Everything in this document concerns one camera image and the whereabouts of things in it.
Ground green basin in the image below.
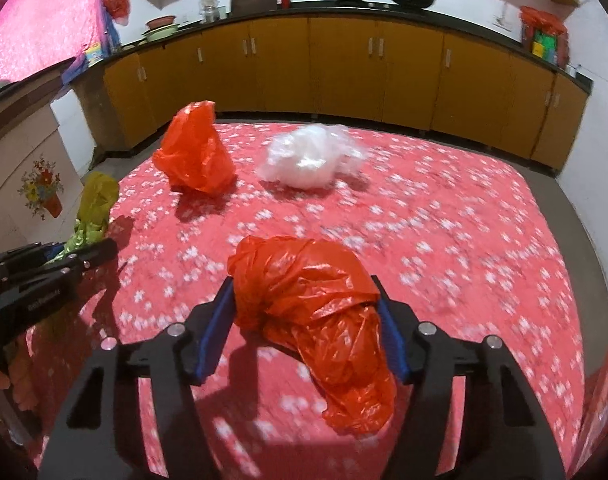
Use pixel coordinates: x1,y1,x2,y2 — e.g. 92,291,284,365
141,25,179,43

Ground jar with plastic cover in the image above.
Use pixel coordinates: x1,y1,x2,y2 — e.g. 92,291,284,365
199,0,227,23

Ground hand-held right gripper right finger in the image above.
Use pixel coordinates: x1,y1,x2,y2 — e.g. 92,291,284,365
371,275,567,480

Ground red floral blanket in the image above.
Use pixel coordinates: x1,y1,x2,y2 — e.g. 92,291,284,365
14,119,587,480

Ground yellow lower kitchen cabinets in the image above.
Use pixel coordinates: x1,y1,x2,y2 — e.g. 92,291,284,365
71,15,590,171

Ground orange bag of boxes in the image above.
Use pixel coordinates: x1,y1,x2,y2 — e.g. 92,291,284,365
520,5,570,68

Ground orange plastic bag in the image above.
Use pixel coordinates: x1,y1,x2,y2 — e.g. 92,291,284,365
152,101,237,198
227,235,397,435

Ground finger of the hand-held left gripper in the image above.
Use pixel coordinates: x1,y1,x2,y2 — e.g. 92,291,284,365
0,241,64,273
4,238,118,288

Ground yellow-green plastic bag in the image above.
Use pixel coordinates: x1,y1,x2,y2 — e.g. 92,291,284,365
48,171,120,263

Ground cabinet with flower sticker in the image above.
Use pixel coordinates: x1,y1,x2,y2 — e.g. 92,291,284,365
0,80,97,261

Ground black kitchen countertop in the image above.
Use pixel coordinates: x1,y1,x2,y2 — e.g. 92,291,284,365
64,2,594,93

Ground white plastic bag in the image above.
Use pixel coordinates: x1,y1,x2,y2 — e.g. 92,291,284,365
258,124,365,191

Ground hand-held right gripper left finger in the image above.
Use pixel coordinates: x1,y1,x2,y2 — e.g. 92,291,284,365
38,276,235,480

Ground bright pink curtain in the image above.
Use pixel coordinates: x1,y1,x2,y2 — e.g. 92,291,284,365
0,0,107,83

